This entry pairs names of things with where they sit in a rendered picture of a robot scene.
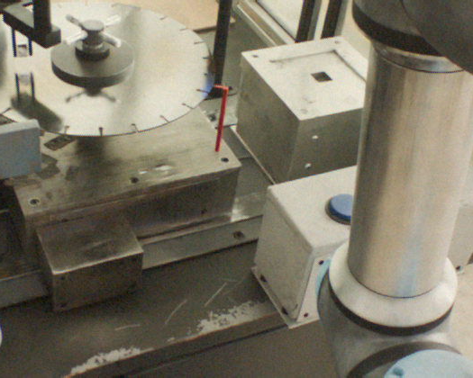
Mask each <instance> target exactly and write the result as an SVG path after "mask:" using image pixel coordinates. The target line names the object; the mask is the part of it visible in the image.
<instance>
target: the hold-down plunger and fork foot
mask: <svg viewBox="0 0 473 378"><path fill-rule="evenodd" d="M2 16H3V23H4V24H5V25H8V26H9V27H11V35H12V47H13V54H14V58H17V50H16V38H15V31H17V32H19V33H21V35H23V36H24V37H26V38H27V41H28V51H29V56H30V57H32V56H33V55H32V42H34V43H37V44H38V45H40V46H42V47H43V48H44V49H47V48H50V47H53V46H55V45H58V44H60V43H61V29H60V28H59V27H58V26H56V25H54V24H53V23H52V10H51V9H50V0H32V11H30V10H29V9H27V8H25V7H24V6H22V5H19V3H16V4H15V5H12V6H9V7H7V8H4V9H2Z"/></svg>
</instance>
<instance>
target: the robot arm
mask: <svg viewBox="0 0 473 378"><path fill-rule="evenodd" d="M351 20H352V22H353V24H354V26H356V27H357V29H358V30H359V31H360V32H361V33H362V36H364V37H365V38H366V39H367V40H368V41H369V48H368V66H367V74H366V84H365V93H364V102H363V112H362V120H361V129H360V138H359V154H358V164H357V174H356V182H354V192H353V200H352V210H351V219H350V236H349V239H348V240H347V241H346V242H344V243H343V244H342V245H341V247H339V248H337V249H336V250H335V251H334V255H333V257H327V259H326V260H325V261H323V264H322V266H321V268H320V270H319V272H318V274H317V278H316V282H315V297H316V299H315V301H316V309H317V314H318V317H319V320H320V323H321V325H322V327H323V330H325V333H326V337H327V340H328V343H329V347H330V349H331V354H332V360H333V362H334V366H335V370H336V373H337V376H338V378H473V361H471V360H470V359H468V358H466V357H464V356H463V354H462V353H461V350H460V347H459V346H458V344H457V342H456V339H455V337H454V335H453V333H452V330H451V326H450V316H451V313H452V309H453V305H454V301H455V298H456V294H457V286H458V282H457V276H456V272H455V269H454V268H453V266H452V264H451V262H450V260H449V259H448V258H447V255H448V252H449V248H450V241H451V236H452V232H453V228H454V224H455V220H456V215H457V211H458V208H459V200H461V196H462V192H463V188H464V184H465V180H466V175H467V172H468V164H469V161H470V157H471V151H472V148H473V0H351Z"/></svg>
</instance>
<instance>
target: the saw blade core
mask: <svg viewBox="0 0 473 378"><path fill-rule="evenodd" d="M59 7H60V8H59ZM59 7H58V5H57V3H52V4H51V5H50V9H51V10H52V23H53V24H54V25H56V26H58V27H59V28H60V29H61V39H64V38H67V37H70V36H73V35H75V33H77V32H81V28H79V27H77V26H76V25H74V24H73V23H71V22H68V21H66V18H65V16H66V14H73V15H75V16H76V17H77V18H79V20H81V21H84V22H85V21H87V20H97V21H100V22H104V21H106V20H108V18H110V17H113V16H116V15H119V16H120V17H121V21H120V22H119V23H117V24H115V25H113V26H110V27H108V28H106V29H105V32H106V33H107V35H109V36H114V37H116V38H118V39H121V40H123V41H125V42H126V43H128V44H130V45H131V47H132V49H133V51H134V66H133V68H132V70H131V72H130V73H128V74H126V75H125V76H122V77H120V78H118V80H115V81H111V82H107V83H100V84H89V83H80V82H76V81H73V80H70V78H67V77H64V76H62V75H61V74H59V73H58V72H57V71H56V70H55V69H54V68H53V66H52V63H50V51H51V50H52V48H53V47H50V48H47V49H44V48H43V47H42V46H40V45H38V44H37V43H34V42H32V55H33V56H32V57H30V56H29V51H28V57H27V58H18V55H17V58H14V54H13V47H12V35H11V27H9V26H8V25H5V24H4V23H3V20H1V21H0V115H1V114H2V116H3V117H5V118H7V119H9V120H11V121H14V122H25V121H29V120H37V121H38V123H39V126H40V131H45V132H49V133H55V134H61V135H63V134H64V132H65V128H69V129H68V132H66V135H69V136H79V137H101V133H100V129H102V130H103V137H109V136H120V135H128V134H133V133H136V130H137V131H138V132H144V131H149V130H153V129H156V128H159V127H162V126H165V124H167V123H168V122H173V121H175V120H177V119H179V118H181V117H183V116H185V115H186V114H188V113H191V112H192V109H195V108H196V107H197V106H198V105H199V104H200V103H201V102H202V101H203V100H204V99H205V98H206V97H207V96H208V94H209V92H210V90H211V88H212V86H213V84H214V76H215V64H214V58H213V55H212V53H211V51H210V50H209V48H208V46H207V45H206V43H205V42H204V41H202V40H201V39H200V38H199V37H198V36H197V35H196V33H195V32H194V31H192V30H191V29H188V28H187V27H186V26H185V25H183V24H182V23H180V22H177V21H175V20H172V18H170V17H167V16H166V15H164V14H162V13H156V12H153V11H151V10H148V9H145V8H143V9H141V8H140V7H137V6H132V5H127V4H122V3H115V7H114V2H106V1H87V6H86V1H68V2H59ZM113 7H114V8H113ZM139 11H140V12H139ZM137 12H139V13H137ZM162 20H164V21H162ZM195 43H196V44H195ZM197 90H200V91H197ZM183 104H184V105H185V106H184V105H183ZM189 107H190V108H189ZM191 108H192V109H191ZM8 109H12V110H11V111H8ZM7 111H8V112H7ZM160 117H164V119H165V120H166V121H165V120H164V119H163V118H160ZM132 126H135V129H136V130H135V129H134V128H133V127H132Z"/></svg>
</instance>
